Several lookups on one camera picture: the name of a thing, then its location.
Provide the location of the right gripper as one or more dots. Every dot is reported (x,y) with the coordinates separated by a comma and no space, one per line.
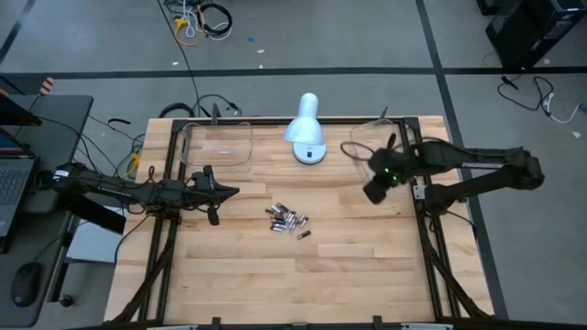
(390,162)

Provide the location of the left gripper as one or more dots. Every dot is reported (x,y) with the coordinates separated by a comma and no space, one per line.
(211,201)

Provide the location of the clear plastic bin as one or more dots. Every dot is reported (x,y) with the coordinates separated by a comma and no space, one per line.
(229,137)
(367,133)

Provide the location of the white desk lamp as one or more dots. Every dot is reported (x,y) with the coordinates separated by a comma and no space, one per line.
(305,124)

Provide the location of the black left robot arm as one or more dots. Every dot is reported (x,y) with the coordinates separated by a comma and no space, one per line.
(114,189)

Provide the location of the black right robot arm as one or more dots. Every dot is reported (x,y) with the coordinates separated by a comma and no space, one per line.
(458,158)

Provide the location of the white flat panel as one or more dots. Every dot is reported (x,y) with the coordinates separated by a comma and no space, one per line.
(91,247)

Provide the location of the grey side desk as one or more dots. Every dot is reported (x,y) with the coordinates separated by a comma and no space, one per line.
(59,133)

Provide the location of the black computer tower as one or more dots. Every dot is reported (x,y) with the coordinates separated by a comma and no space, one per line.
(527,32)

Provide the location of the black caster wheel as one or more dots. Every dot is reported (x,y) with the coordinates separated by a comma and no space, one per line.
(66,300)

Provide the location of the orange black striped object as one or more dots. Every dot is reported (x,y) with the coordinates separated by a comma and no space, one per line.
(47,86)

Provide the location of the black laptop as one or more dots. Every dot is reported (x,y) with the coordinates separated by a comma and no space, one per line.
(14,183)

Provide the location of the black computer mouse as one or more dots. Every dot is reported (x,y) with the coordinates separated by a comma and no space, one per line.
(26,284)

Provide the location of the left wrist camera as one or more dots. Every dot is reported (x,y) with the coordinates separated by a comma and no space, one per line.
(202,181)

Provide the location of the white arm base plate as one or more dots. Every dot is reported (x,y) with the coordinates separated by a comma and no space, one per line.
(418,191)

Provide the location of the black aluminium table frame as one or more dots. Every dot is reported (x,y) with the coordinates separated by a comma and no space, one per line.
(270,121)

